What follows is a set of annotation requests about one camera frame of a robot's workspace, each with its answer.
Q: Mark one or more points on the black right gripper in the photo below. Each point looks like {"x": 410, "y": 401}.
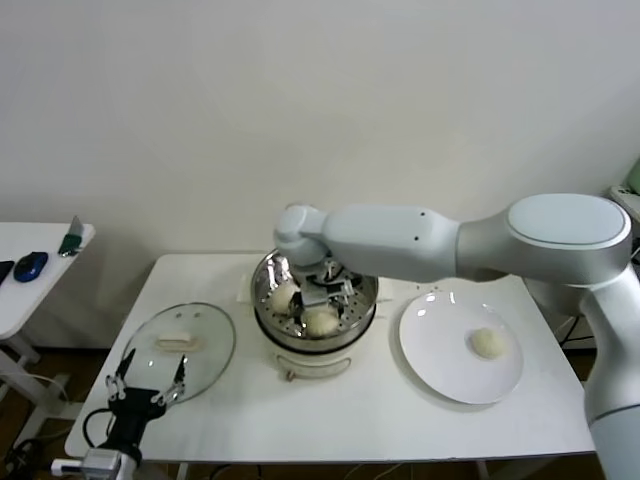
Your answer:
{"x": 340, "y": 288}

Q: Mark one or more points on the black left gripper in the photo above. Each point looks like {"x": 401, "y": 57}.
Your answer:
{"x": 131, "y": 412}

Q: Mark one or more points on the white steamed baozi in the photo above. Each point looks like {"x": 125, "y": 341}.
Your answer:
{"x": 321, "y": 325}
{"x": 280, "y": 299}
{"x": 487, "y": 344}

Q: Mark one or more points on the round glass pot lid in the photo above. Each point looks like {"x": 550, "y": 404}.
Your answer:
{"x": 215, "y": 325}

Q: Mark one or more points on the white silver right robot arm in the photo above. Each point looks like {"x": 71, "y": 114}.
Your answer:
{"x": 390, "y": 240}

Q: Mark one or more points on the perforated stainless steel steamer basket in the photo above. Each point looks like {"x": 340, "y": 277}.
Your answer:
{"x": 350, "y": 336}

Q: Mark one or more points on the white electric cooker base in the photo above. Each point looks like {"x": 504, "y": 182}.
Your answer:
{"x": 310, "y": 367}

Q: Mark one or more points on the large white round plate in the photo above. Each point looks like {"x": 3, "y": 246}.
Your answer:
{"x": 435, "y": 350}

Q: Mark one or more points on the white side table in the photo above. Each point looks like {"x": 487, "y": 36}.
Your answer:
{"x": 35, "y": 305}

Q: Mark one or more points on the blue computer mouse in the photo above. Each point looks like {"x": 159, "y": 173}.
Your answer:
{"x": 31, "y": 267}

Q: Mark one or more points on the black phone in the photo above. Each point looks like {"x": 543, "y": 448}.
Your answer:
{"x": 5, "y": 272}

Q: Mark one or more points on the white shelf desk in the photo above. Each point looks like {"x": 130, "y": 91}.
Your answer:
{"x": 636, "y": 205}

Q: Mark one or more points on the mint green appliance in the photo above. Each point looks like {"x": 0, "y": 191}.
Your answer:
{"x": 635, "y": 177}

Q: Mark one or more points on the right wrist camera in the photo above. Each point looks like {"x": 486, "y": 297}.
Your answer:
{"x": 315, "y": 298}

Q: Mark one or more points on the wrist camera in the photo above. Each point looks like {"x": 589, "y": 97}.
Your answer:
{"x": 67, "y": 466}
{"x": 315, "y": 298}

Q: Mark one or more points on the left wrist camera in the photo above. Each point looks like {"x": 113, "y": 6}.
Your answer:
{"x": 67, "y": 466}

